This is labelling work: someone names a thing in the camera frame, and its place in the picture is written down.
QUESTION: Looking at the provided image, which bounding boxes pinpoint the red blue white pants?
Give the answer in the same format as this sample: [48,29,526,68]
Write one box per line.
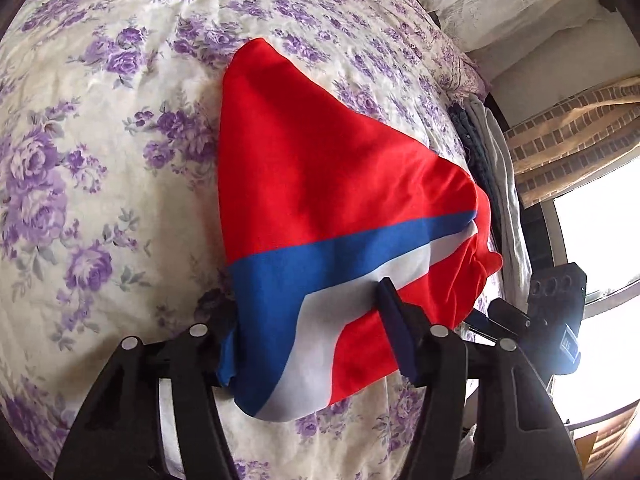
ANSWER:
[215,37,503,422]

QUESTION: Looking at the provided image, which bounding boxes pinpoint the white lace cover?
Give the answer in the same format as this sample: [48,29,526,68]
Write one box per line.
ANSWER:
[400,0,621,53]

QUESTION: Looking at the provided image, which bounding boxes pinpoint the purple floral pillow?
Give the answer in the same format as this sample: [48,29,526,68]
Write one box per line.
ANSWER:
[440,25,488,98]

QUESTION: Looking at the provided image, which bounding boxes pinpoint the window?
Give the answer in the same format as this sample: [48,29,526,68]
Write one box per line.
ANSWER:
[540,160,640,426]

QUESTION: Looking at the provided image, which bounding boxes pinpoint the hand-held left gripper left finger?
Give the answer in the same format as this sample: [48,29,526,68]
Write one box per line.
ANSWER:
[52,322,237,480]

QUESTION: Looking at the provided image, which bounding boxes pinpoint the dark blue folded jeans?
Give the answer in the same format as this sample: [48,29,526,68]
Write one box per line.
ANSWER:
[447,102,501,221]

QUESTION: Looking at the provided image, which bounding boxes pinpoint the purple floral bedspread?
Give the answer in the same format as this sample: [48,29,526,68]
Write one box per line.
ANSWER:
[0,0,488,480]

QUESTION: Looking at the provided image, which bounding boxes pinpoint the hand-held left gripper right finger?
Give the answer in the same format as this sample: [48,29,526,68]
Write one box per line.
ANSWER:
[376,277,586,480]

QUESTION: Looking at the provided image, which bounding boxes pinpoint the grey folded clothing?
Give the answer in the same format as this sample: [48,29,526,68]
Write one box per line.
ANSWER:
[467,97,533,306]

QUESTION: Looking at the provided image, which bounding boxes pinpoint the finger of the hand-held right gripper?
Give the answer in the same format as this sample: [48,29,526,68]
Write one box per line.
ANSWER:
[465,299,533,347]

